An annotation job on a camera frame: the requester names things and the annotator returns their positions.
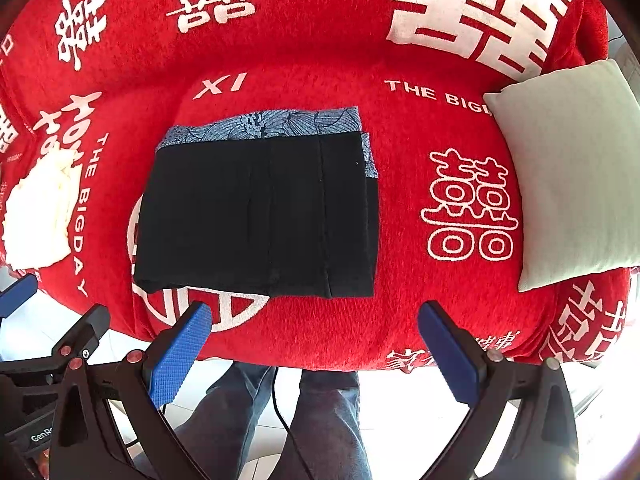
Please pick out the white fluffy cloth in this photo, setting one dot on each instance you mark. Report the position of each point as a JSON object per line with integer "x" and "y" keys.
{"x": 40, "y": 210}

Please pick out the person's leg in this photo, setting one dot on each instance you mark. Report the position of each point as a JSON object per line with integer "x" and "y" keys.
{"x": 330, "y": 420}
{"x": 225, "y": 410}

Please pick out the red printed blanket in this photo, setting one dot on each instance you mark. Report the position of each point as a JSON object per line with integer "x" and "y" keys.
{"x": 320, "y": 60}

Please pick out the black pants with patterned waistband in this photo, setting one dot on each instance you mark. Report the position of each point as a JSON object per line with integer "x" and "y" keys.
{"x": 250, "y": 210}

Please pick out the person's right leg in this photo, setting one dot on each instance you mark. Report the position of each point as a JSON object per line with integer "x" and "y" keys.
{"x": 330, "y": 420}

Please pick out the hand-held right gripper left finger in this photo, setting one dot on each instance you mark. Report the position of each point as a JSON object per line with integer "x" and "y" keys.
{"x": 180, "y": 355}

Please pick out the person's left leg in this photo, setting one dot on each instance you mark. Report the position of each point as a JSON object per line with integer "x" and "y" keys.
{"x": 225, "y": 410}

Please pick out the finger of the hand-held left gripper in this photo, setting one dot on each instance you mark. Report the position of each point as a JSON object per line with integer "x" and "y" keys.
{"x": 17, "y": 294}
{"x": 85, "y": 327}

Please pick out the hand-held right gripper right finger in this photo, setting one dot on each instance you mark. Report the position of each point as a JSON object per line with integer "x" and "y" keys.
{"x": 445, "y": 355}

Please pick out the pale green pillow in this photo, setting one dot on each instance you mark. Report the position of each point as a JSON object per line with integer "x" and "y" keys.
{"x": 575, "y": 175}

